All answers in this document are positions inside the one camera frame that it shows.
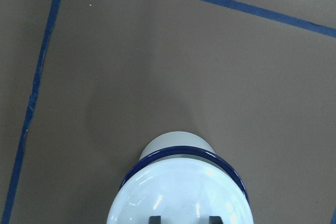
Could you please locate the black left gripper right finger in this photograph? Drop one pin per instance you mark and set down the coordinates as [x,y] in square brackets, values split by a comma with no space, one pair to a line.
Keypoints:
[215,220]

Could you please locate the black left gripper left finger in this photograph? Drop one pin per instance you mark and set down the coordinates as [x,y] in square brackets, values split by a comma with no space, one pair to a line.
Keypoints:
[155,220]

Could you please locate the white enamel mug blue rim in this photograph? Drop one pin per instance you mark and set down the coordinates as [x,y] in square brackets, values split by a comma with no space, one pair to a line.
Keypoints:
[180,178]

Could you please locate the blue crossing tape line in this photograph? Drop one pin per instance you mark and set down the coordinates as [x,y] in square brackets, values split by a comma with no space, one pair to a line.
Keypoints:
[274,16]

